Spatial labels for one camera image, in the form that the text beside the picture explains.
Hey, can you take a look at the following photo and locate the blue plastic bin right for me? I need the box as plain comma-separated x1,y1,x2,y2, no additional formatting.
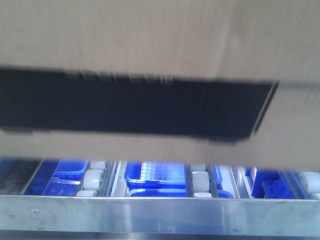
245,167,297,199

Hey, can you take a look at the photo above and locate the blue plastic bin centre lower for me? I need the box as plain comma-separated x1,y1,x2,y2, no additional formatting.
126,188,187,197

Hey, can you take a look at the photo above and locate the white roller track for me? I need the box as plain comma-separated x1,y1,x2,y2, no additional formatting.
190,164,212,198
75,160,107,197

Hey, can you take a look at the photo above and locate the white roller track centre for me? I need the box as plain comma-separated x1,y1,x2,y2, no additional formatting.
190,164,212,198

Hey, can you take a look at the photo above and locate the blue bin edge right-centre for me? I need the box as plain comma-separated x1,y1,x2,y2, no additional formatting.
212,165,233,199

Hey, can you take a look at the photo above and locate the white roller track left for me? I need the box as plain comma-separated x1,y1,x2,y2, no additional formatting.
75,160,107,197

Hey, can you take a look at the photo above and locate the blue plastic bin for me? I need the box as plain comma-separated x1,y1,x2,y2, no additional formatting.
245,167,297,199
126,188,187,197
23,159,89,197
124,161,186,190

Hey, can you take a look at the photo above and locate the metal shelf front rail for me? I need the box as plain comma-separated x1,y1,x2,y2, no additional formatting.
0,195,320,237

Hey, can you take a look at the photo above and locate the brown cardboard box black print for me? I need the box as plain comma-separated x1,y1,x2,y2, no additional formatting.
0,0,320,171

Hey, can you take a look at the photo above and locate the blue plastic bin centre upper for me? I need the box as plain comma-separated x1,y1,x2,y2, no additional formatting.
124,161,186,190

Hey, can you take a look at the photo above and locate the blue plastic bin left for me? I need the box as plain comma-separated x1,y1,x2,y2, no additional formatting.
23,159,89,197

